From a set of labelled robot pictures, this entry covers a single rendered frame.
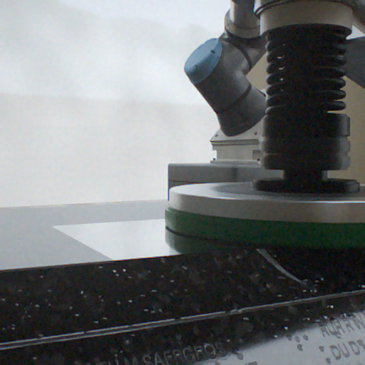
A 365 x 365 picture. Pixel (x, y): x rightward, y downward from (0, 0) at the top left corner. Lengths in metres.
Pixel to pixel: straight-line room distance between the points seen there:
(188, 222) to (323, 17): 0.17
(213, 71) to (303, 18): 1.17
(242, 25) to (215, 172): 0.46
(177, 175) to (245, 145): 0.26
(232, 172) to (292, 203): 1.12
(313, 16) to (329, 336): 0.22
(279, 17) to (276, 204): 0.15
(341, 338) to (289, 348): 0.03
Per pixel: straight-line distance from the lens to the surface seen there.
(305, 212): 0.30
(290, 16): 0.38
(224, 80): 1.56
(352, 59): 0.52
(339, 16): 0.39
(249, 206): 0.30
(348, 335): 0.29
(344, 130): 0.39
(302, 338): 0.28
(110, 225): 0.38
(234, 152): 1.62
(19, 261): 0.27
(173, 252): 0.28
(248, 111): 1.59
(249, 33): 1.60
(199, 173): 1.56
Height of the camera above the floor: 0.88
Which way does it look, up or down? 3 degrees down
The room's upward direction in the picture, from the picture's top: straight up
